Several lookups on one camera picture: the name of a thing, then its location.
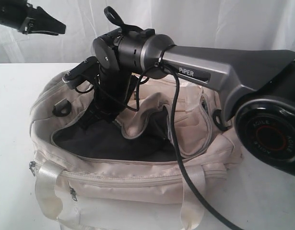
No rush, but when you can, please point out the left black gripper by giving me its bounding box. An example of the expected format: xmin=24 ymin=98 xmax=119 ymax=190
xmin=0 ymin=0 xmax=66 ymax=36

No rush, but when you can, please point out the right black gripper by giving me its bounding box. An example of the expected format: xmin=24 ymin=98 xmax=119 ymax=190
xmin=80 ymin=71 xmax=135 ymax=130

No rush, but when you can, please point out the cream white duffel bag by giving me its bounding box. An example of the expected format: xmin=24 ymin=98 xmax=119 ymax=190
xmin=28 ymin=71 xmax=244 ymax=230

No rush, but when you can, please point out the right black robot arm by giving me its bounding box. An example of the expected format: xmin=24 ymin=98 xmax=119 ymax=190
xmin=91 ymin=6 xmax=295 ymax=176

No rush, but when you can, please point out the white background curtain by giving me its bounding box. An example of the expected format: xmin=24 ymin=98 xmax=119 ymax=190
xmin=0 ymin=0 xmax=295 ymax=63

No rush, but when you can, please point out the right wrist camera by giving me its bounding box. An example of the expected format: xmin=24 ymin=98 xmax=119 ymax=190
xmin=62 ymin=56 xmax=99 ymax=90

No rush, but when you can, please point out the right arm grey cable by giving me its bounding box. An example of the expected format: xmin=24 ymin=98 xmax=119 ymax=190
xmin=123 ymin=67 xmax=295 ymax=230

